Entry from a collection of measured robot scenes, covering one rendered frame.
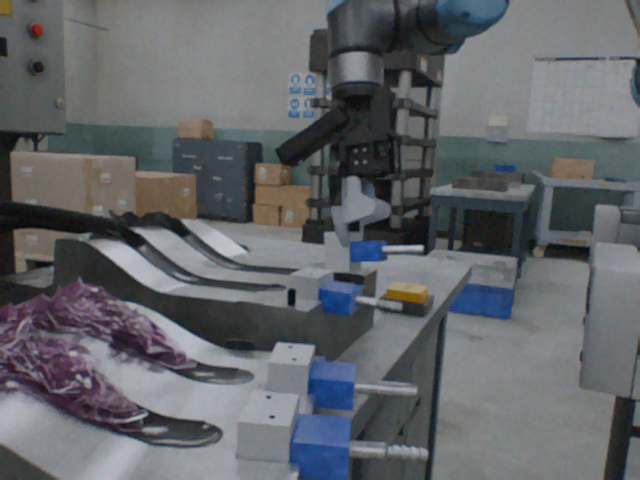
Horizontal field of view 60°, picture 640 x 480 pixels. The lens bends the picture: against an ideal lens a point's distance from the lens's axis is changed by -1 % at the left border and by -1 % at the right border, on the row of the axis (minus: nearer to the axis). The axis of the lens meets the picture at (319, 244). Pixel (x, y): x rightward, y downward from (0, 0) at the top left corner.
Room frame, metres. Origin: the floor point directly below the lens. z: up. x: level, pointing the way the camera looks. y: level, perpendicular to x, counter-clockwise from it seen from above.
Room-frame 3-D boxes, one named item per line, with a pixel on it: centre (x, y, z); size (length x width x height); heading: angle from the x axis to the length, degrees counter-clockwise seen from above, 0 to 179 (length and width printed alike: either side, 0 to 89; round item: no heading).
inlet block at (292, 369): (0.47, -0.03, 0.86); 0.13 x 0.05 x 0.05; 85
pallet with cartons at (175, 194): (5.58, 1.99, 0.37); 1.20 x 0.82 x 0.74; 76
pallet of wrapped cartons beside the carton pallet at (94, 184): (4.60, 2.23, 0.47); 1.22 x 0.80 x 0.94; 72
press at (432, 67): (5.42, -0.54, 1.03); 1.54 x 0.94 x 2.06; 158
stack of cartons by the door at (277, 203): (7.61, 0.50, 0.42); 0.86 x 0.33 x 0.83; 68
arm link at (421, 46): (0.81, -0.14, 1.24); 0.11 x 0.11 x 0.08; 12
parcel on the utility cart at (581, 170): (6.11, -2.70, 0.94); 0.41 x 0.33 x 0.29; 75
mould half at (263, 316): (0.80, 0.19, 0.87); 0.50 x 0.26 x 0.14; 68
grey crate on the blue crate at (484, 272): (3.84, -1.07, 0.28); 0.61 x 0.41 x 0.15; 68
